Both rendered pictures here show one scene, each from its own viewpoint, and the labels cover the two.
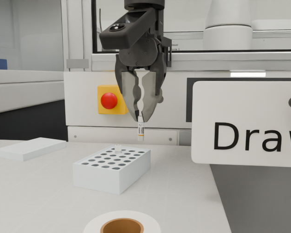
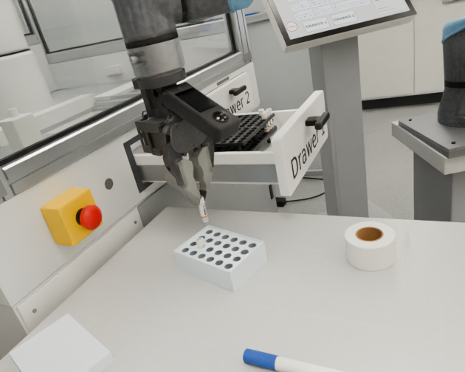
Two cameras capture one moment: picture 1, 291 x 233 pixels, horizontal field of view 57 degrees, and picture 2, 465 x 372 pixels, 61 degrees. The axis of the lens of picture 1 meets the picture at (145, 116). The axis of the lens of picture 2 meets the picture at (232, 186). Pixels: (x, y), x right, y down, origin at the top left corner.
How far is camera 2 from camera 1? 0.60 m
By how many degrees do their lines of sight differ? 66
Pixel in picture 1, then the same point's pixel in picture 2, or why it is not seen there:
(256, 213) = not seen: hidden behind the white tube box
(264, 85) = (297, 122)
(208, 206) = (302, 219)
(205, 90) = (285, 141)
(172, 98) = (119, 176)
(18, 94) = not seen: outside the picture
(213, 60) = (134, 114)
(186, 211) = (306, 229)
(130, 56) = (184, 141)
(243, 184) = not seen: hidden behind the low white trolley
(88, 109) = (35, 257)
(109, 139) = (80, 274)
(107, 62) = (29, 170)
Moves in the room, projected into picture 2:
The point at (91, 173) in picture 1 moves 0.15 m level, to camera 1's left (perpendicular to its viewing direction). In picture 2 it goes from (246, 264) to (212, 345)
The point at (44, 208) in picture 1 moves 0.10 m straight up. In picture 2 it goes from (281, 305) to (269, 245)
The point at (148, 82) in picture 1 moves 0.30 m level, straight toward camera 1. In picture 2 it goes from (204, 159) to (410, 145)
